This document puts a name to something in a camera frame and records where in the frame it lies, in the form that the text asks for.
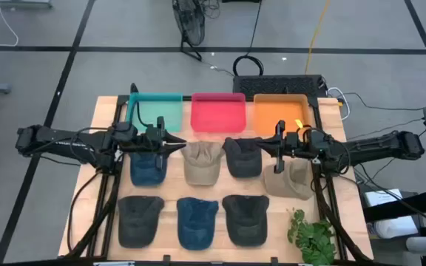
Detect white power cable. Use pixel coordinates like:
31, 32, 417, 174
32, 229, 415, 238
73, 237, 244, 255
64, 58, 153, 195
326, 86, 352, 122

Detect red translucent plastic bin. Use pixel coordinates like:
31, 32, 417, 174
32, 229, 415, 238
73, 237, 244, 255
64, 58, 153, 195
190, 92, 248, 134

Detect teal translucent plastic bin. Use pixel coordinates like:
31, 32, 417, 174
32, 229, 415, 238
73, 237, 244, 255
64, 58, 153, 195
125, 92, 184, 134

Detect black washed cap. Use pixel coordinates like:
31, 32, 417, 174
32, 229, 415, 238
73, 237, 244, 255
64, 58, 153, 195
221, 194, 271, 248
221, 137, 266, 179
117, 195, 166, 250

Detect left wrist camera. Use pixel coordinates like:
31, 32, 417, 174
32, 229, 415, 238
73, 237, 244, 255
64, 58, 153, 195
143, 125, 159, 140

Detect green leafy plant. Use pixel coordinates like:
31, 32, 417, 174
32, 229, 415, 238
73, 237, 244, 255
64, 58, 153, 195
286, 208, 338, 266

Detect black hanging cable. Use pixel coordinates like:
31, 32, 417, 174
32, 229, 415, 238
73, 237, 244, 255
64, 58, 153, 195
248, 0, 263, 58

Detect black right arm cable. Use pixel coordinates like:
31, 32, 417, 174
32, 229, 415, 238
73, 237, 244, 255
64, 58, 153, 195
302, 126, 352, 175

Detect blue denim cap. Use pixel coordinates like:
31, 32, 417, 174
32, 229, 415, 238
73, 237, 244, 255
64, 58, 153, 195
176, 196, 220, 251
129, 150, 170, 187

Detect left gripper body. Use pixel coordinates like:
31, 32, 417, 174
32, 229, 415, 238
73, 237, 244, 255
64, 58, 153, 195
138, 116, 167, 171

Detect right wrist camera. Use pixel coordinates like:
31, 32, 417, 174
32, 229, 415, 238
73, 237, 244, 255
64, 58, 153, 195
285, 132, 300, 148

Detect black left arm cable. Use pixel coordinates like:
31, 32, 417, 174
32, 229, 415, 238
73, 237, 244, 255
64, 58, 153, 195
69, 126, 115, 164

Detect white plastic bundle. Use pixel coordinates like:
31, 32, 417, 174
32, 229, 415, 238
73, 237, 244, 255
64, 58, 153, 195
373, 215, 420, 240

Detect black floor fan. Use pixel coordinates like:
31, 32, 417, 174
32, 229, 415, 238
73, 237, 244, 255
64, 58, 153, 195
171, 0, 207, 62

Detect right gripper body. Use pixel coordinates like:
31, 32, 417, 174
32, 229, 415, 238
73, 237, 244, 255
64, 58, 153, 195
274, 120, 304, 175

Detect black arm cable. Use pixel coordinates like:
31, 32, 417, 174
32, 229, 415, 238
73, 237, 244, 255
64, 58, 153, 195
302, 126, 352, 175
69, 126, 115, 164

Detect white cardboard box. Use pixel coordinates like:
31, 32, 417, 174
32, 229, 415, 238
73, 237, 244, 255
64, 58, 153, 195
363, 188, 404, 208

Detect orange translucent plastic bin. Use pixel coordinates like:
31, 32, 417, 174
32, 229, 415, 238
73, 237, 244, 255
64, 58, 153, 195
252, 93, 312, 138

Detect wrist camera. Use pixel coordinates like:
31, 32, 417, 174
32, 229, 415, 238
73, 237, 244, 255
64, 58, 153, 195
143, 125, 159, 140
285, 132, 300, 148

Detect yellow hanging cable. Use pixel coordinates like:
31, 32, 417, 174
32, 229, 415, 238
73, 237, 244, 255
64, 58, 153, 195
304, 0, 332, 75

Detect black coiled cable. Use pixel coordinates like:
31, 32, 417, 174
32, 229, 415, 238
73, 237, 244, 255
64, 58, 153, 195
231, 54, 266, 78

